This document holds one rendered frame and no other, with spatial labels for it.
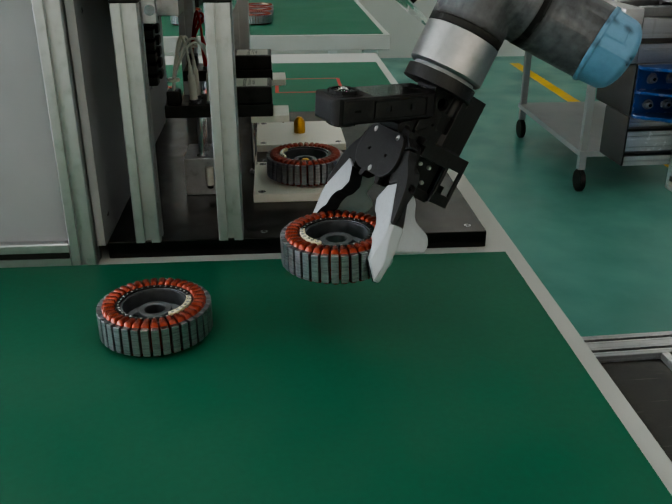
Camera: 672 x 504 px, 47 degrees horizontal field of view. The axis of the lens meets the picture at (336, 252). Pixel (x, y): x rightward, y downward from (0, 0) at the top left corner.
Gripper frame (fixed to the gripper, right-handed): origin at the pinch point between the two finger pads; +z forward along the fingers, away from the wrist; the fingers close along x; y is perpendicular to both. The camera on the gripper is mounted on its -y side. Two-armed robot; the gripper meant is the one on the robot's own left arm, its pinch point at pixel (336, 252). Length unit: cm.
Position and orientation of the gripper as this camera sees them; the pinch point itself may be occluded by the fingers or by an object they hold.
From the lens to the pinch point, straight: 77.5
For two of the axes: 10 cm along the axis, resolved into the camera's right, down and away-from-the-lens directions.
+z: -4.4, 8.9, 1.4
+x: -4.7, -3.6, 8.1
